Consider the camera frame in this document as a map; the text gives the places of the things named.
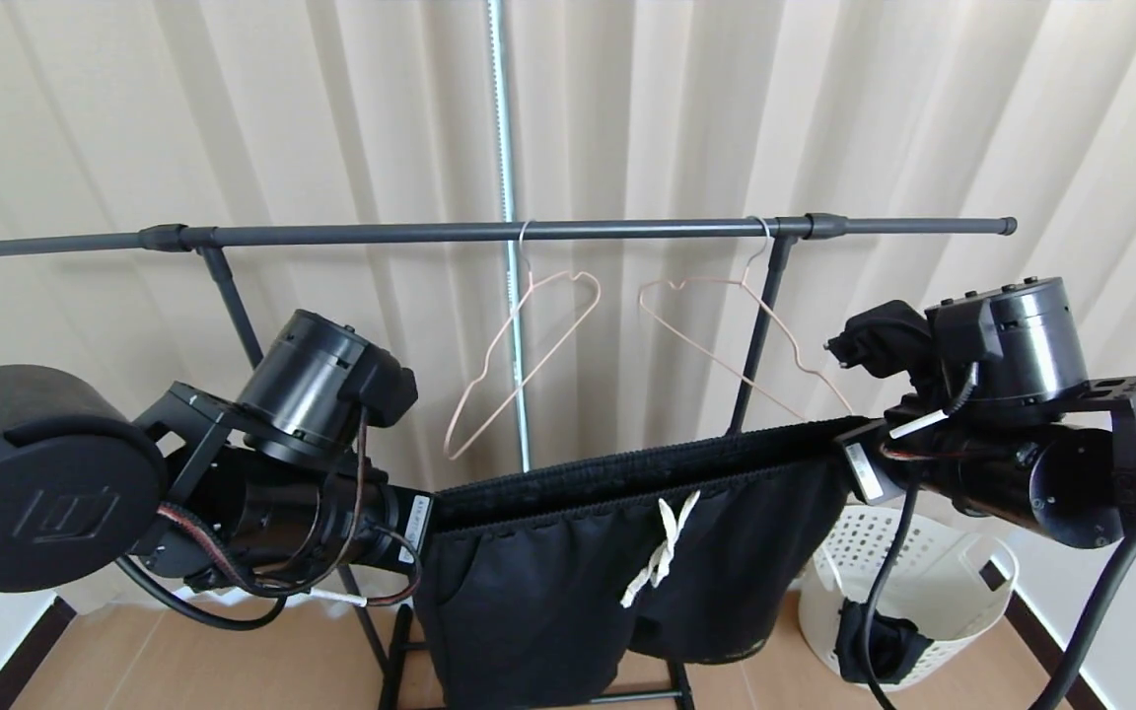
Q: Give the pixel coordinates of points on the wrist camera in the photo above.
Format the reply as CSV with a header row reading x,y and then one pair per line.
x,y
884,340
390,385

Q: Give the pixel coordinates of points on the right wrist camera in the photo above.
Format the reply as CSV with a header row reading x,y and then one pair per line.
x,y
884,340

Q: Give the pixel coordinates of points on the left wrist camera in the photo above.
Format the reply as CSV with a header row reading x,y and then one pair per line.
x,y
390,385

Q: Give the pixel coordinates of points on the black clothes rack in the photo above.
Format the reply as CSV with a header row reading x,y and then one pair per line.
x,y
381,235

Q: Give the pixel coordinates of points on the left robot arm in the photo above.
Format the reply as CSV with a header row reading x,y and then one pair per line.
x,y
35,473

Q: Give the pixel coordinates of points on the black shorts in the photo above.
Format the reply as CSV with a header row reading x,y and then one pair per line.
x,y
529,611

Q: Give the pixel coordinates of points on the beige curtain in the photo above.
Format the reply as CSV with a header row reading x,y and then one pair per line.
x,y
134,118

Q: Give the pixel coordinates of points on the white laundry basket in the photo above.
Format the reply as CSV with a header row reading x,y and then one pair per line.
x,y
953,567

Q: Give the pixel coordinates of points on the pink clothes hanger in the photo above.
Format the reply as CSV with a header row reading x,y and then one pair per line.
x,y
744,282
534,284

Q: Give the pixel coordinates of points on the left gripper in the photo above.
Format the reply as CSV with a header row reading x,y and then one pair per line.
x,y
331,523

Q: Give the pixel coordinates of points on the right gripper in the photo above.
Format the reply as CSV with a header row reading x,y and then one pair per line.
x,y
1002,483

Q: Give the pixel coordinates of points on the heap of clothes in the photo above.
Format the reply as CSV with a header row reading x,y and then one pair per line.
x,y
893,646

